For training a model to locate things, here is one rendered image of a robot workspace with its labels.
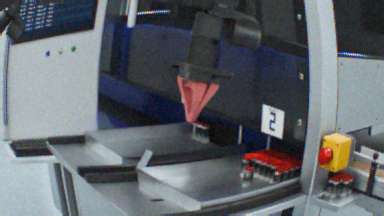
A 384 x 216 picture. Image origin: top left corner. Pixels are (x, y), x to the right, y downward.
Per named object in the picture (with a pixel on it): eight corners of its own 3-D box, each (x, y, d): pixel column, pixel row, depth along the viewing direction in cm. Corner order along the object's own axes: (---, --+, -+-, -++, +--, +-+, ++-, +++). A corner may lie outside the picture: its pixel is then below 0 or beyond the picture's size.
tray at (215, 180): (261, 162, 164) (263, 149, 164) (316, 182, 143) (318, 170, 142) (138, 181, 147) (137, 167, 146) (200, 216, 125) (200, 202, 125)
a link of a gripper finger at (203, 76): (211, 127, 125) (222, 74, 124) (176, 123, 121) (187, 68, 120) (190, 119, 131) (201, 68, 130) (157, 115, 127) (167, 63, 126)
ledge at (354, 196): (342, 188, 140) (343, 182, 140) (366, 197, 130) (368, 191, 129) (309, 203, 133) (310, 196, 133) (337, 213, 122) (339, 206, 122)
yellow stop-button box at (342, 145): (336, 160, 133) (340, 131, 132) (351, 166, 127) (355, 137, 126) (317, 167, 130) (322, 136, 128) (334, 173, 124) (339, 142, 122)
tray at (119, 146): (190, 134, 193) (190, 121, 192) (244, 156, 171) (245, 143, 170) (85, 143, 175) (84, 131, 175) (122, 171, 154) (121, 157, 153)
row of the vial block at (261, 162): (248, 170, 157) (250, 152, 156) (288, 185, 142) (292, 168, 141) (241, 172, 156) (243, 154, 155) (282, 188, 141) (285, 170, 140)
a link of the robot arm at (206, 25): (193, 7, 126) (203, 8, 121) (226, 14, 128) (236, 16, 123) (186, 38, 127) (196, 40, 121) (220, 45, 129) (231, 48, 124)
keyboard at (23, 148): (90, 141, 207) (90, 134, 206) (106, 153, 195) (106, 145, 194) (9, 146, 186) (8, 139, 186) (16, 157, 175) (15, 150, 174)
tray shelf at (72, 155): (180, 137, 197) (180, 130, 197) (324, 193, 139) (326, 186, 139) (46, 146, 173) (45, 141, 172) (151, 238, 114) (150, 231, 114)
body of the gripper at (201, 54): (232, 83, 126) (239, 44, 125) (184, 74, 120) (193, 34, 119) (212, 77, 131) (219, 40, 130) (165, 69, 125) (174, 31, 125)
